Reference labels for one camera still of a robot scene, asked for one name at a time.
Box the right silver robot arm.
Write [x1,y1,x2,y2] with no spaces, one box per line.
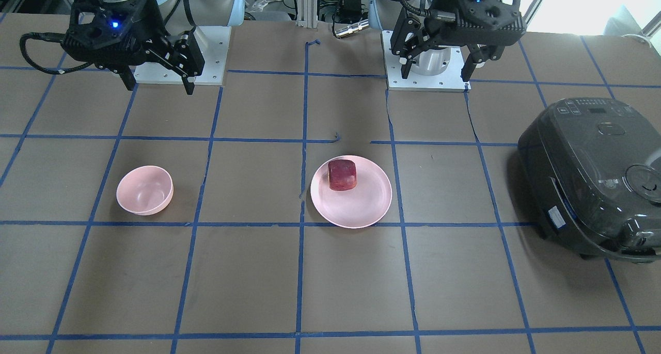
[59,0,245,95]

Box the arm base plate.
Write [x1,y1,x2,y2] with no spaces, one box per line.
[134,26,231,86]
[382,31,471,92]

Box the black power adapter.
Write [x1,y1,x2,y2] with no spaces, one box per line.
[337,0,362,18]

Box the red apple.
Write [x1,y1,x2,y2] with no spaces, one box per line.
[327,159,357,191]

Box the silver metal cylinder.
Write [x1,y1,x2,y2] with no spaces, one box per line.
[333,19,370,39]

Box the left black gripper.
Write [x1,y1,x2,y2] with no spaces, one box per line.
[390,0,527,82]

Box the pink bowl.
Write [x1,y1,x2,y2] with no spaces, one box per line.
[116,165,174,216]

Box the pink plate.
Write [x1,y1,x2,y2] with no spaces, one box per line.
[308,155,394,229]

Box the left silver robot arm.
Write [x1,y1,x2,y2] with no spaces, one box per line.
[370,0,527,82]

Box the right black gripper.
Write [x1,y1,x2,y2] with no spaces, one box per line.
[61,0,205,95]

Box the aluminium frame post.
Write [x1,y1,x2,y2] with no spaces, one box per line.
[296,0,318,30]

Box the black rice cooker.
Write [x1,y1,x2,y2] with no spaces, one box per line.
[517,98,660,263]

